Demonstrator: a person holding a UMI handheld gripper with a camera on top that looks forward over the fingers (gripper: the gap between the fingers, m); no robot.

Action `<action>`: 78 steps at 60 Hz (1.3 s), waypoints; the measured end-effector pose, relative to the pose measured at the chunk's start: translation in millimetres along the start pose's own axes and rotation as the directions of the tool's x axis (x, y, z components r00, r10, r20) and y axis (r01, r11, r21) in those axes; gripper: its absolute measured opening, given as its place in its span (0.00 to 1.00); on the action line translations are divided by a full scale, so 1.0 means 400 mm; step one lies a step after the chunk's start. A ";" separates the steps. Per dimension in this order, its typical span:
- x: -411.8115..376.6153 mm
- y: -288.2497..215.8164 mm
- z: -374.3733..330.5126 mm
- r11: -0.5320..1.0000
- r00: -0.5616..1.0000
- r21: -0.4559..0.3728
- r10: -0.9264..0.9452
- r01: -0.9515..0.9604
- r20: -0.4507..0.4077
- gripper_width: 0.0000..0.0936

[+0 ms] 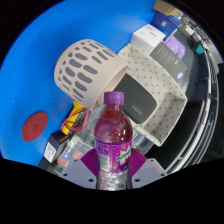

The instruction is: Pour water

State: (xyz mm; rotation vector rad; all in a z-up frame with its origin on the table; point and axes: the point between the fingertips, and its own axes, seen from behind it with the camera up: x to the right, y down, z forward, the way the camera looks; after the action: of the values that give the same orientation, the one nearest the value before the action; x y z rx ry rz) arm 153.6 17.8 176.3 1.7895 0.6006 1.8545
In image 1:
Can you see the purple-capped clear drink bottle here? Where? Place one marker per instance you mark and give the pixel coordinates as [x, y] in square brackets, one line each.
[113, 140]

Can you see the beige perforated tray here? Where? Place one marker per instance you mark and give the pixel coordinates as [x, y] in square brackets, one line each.
[163, 110]

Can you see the purple bag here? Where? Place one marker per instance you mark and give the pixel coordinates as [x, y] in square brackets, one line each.
[176, 45]

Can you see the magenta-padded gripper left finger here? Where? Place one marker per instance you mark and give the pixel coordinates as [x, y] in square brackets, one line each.
[78, 174]

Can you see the black rectangular device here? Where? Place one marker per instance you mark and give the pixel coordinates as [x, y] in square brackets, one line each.
[136, 98]

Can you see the black box with white label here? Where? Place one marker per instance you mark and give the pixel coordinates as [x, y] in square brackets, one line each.
[55, 145]

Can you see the dark grey standing box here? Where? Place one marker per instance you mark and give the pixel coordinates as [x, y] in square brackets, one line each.
[168, 60]

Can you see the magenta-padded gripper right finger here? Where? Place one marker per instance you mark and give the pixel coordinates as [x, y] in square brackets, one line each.
[148, 173]

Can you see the beige patterned mug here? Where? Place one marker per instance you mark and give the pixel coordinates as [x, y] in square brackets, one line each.
[86, 70]

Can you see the flat round red coaster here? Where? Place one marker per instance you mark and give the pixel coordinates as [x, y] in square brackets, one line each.
[34, 126]

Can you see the clear organiser box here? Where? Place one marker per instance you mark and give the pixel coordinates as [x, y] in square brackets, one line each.
[75, 150]

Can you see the teal object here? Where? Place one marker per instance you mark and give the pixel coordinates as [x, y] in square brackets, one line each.
[199, 49]

